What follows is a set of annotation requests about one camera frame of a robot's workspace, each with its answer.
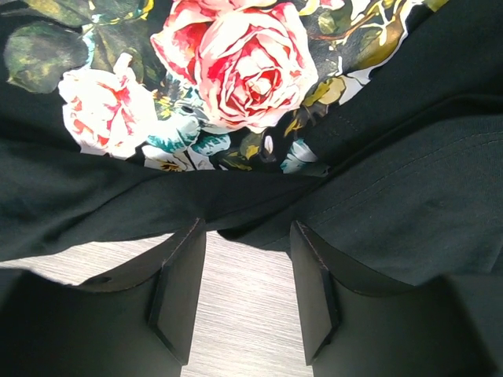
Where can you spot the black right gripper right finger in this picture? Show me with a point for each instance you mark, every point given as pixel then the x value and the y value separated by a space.
pixel 358 322

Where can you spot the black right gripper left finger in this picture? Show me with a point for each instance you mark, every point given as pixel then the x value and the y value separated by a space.
pixel 134 320

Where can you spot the black t shirt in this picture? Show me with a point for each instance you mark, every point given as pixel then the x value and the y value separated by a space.
pixel 376 123

